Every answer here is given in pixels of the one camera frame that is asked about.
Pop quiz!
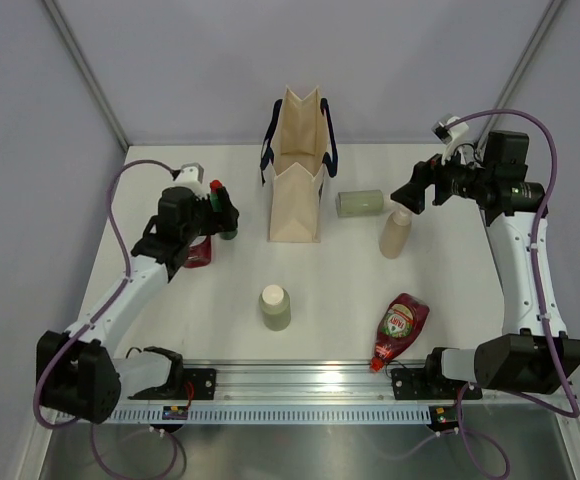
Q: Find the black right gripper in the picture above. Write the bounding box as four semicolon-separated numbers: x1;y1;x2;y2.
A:
391;139;493;215

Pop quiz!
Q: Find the green bottle red cap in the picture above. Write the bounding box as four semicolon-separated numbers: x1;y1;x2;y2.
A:
209;179;239;240

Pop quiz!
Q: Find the beige pump bottle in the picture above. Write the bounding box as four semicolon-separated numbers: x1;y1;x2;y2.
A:
379;204;413;259

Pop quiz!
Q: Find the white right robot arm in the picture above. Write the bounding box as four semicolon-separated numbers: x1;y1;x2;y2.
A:
391;126;580;397

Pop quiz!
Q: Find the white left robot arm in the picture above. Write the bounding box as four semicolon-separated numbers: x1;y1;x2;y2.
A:
33;180;239;424

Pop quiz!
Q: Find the beige canvas tote bag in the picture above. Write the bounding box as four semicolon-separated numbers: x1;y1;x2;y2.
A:
260;88;338;243

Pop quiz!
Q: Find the dark red bottle left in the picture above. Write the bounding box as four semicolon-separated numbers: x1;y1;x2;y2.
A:
183;235;212;269

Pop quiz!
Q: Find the green bottle lying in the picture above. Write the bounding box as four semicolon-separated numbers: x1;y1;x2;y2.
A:
335;190;384;218

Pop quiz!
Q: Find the green bottle standing white cap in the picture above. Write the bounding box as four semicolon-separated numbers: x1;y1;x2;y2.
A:
259;284;291;331

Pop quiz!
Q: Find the red Fairy dish soap bottle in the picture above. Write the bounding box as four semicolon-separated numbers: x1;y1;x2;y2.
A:
370;293;430;372

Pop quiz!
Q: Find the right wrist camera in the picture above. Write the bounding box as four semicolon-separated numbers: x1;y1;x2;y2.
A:
431;115;469;162

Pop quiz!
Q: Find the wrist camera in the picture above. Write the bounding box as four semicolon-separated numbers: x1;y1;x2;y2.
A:
173;163;206;197
431;115;469;162

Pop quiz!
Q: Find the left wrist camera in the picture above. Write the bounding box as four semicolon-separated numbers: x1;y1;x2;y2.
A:
173;163;206;197

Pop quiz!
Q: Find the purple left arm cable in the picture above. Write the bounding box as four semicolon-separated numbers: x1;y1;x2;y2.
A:
32;159;188;480

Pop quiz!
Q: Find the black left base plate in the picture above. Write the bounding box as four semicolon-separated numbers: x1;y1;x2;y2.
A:
129;367;217;401

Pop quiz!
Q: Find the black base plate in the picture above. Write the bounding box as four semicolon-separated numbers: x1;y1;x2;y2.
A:
389;367;465;401
129;367;217;401

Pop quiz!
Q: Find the aluminium mounting rail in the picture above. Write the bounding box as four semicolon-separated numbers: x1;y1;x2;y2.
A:
114;360;571;402

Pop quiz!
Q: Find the white slotted cable duct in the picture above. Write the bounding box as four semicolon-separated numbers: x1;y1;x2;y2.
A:
57;403;436;426

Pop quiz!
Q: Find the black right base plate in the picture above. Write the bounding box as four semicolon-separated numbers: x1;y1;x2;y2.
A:
389;367;465;401

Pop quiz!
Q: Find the right aluminium frame post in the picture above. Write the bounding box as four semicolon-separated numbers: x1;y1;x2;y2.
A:
476;0;569;146

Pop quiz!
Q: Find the aluminium frame post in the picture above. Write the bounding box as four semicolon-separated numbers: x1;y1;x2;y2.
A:
39;0;131;152
476;0;569;146

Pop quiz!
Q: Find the left aluminium frame post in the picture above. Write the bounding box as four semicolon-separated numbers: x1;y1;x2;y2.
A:
39;0;131;152

